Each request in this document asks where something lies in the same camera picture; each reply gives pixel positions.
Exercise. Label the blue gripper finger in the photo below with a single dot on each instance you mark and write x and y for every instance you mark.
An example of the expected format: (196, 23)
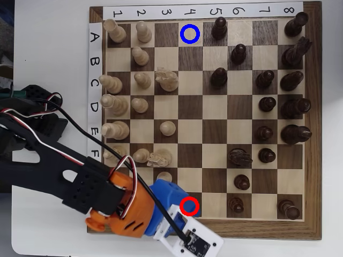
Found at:
(189, 206)

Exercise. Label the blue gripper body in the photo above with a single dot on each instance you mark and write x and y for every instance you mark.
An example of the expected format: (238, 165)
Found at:
(171, 194)

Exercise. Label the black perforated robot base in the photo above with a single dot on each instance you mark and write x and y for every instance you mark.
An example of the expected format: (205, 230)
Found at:
(37, 92)

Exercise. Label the light wooden pawn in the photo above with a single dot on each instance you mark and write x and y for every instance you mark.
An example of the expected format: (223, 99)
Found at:
(140, 155)
(167, 128)
(144, 33)
(164, 176)
(142, 80)
(140, 105)
(140, 56)

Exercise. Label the light wooden knight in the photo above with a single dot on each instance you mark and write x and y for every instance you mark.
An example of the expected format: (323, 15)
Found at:
(160, 156)
(167, 80)

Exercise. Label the dark wooden pawn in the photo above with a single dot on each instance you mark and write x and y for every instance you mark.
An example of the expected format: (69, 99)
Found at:
(264, 80)
(264, 133)
(266, 155)
(235, 205)
(219, 29)
(219, 79)
(242, 182)
(238, 54)
(267, 104)

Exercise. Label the dark wooden knight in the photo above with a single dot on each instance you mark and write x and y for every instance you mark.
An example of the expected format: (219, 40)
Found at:
(293, 54)
(238, 158)

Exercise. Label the light wooden bishop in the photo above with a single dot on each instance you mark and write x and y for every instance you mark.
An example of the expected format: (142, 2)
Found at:
(108, 155)
(111, 84)

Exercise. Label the light wooden king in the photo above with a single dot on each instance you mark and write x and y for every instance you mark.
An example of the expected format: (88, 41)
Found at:
(116, 130)

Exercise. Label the wooden chessboard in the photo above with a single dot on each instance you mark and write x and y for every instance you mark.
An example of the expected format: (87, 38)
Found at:
(190, 112)

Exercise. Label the dark wooden rook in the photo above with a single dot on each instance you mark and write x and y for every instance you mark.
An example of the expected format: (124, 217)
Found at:
(288, 209)
(294, 25)

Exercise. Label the light wooden queen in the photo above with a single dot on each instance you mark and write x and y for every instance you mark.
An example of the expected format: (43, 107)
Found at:
(115, 105)

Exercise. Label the dark wooden king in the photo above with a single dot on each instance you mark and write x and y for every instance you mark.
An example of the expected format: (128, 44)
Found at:
(294, 134)

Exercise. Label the white paper strip with letters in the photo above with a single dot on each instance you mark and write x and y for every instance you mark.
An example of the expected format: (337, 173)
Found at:
(95, 69)

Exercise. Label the dark wooden queen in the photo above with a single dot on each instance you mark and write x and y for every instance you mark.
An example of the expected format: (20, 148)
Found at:
(294, 108)

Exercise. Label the dark wooden bishop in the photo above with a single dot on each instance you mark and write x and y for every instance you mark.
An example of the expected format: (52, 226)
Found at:
(290, 81)

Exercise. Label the light wooden rook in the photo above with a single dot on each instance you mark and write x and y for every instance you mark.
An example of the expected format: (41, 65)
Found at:
(118, 33)

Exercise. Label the green table clamp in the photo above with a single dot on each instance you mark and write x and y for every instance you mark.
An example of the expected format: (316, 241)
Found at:
(18, 93)

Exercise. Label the white paper strip with numbers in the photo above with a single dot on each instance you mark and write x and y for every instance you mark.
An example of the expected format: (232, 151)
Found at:
(201, 8)

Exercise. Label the white camera mount with board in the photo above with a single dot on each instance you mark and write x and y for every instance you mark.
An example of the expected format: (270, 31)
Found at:
(211, 238)

